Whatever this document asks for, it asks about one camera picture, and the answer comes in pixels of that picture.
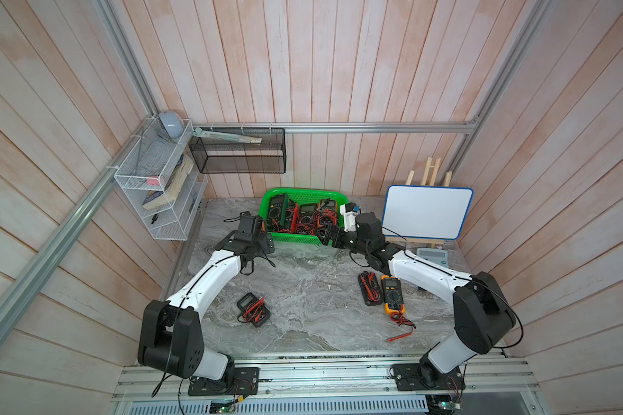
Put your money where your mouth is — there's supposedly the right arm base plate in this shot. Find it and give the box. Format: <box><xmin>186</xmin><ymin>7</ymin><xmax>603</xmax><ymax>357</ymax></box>
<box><xmin>389</xmin><ymin>363</ymin><xmax>466</xmax><ymax>392</ymax></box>

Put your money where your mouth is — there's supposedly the red clamp multimeter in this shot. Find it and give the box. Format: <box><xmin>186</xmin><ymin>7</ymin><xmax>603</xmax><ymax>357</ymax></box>
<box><xmin>285</xmin><ymin>201</ymin><xmax>299</xmax><ymax>233</ymax></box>

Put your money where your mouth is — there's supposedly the white wire wall shelf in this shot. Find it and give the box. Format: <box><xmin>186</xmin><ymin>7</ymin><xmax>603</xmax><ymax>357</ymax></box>
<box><xmin>114</xmin><ymin>117</ymin><xmax>208</xmax><ymax>241</ymax></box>

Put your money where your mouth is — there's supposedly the small black red multimeter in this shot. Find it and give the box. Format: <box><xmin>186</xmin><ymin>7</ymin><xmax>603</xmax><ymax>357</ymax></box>
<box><xmin>236</xmin><ymin>292</ymin><xmax>271</xmax><ymax>328</ymax></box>

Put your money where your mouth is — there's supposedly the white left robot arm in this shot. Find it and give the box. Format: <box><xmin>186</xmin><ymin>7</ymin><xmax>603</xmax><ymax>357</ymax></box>
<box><xmin>138</xmin><ymin>212</ymin><xmax>274</xmax><ymax>380</ymax></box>

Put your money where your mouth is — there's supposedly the wooden easel stand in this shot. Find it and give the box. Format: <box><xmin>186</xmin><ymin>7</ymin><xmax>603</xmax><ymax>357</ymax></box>
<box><xmin>383</xmin><ymin>156</ymin><xmax>453</xmax><ymax>250</ymax></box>

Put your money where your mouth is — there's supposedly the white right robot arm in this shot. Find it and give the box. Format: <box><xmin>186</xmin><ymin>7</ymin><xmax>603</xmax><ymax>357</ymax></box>
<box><xmin>316</xmin><ymin>213</ymin><xmax>521</xmax><ymax>384</ymax></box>

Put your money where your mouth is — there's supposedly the black mesh wall basket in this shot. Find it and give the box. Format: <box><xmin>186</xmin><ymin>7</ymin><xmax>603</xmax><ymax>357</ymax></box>
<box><xmin>189</xmin><ymin>127</ymin><xmax>287</xmax><ymax>174</ymax></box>

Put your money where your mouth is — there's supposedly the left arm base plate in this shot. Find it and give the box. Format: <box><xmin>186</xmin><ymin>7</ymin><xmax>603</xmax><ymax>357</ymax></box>
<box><xmin>188</xmin><ymin>367</ymin><xmax>260</xmax><ymax>397</ymax></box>

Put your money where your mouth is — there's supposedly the grey computer mouse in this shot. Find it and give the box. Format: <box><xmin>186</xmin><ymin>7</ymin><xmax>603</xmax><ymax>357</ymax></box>
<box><xmin>159</xmin><ymin>111</ymin><xmax>184</xmax><ymax>141</ymax></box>

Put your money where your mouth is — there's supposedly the black multimeter with red leads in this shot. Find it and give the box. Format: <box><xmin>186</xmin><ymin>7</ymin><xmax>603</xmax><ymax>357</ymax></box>
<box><xmin>358</xmin><ymin>271</ymin><xmax>383</xmax><ymax>306</ymax></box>

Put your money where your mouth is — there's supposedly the large red Aneng multimeter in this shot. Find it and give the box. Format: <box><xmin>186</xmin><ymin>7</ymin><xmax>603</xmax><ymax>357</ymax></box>
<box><xmin>296</xmin><ymin>203</ymin><xmax>317</xmax><ymax>235</ymax></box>

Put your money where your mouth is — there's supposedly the orange Victor multimeter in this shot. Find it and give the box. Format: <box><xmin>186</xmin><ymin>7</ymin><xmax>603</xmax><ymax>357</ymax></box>
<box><xmin>316</xmin><ymin>199</ymin><xmax>338</xmax><ymax>228</ymax></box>

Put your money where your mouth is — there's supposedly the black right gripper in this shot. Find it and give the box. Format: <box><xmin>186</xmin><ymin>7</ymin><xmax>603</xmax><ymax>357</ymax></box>
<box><xmin>314</xmin><ymin>225</ymin><xmax>371</xmax><ymax>259</ymax></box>

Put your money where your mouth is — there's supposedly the yellow clamp meter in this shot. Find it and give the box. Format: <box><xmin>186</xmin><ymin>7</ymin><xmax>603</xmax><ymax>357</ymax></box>
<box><xmin>381</xmin><ymin>276</ymin><xmax>405</xmax><ymax>315</ymax></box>

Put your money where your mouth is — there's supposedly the light blue calculator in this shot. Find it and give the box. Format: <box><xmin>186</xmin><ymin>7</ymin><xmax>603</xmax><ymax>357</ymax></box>
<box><xmin>416</xmin><ymin>248</ymin><xmax>449</xmax><ymax>268</ymax></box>

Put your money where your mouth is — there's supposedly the blue framed whiteboard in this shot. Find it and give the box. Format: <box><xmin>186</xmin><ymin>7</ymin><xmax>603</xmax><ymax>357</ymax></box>
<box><xmin>380</xmin><ymin>185</ymin><xmax>474</xmax><ymax>241</ymax></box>

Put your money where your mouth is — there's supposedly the book in wire shelf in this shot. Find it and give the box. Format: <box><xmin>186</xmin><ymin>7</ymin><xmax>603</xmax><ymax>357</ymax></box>
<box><xmin>142</xmin><ymin>153</ymin><xmax>195</xmax><ymax>210</ymax></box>

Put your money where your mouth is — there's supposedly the red loose test probe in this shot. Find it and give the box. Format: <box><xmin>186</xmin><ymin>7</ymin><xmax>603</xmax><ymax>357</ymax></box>
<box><xmin>386</xmin><ymin>329</ymin><xmax>415</xmax><ymax>342</ymax></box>

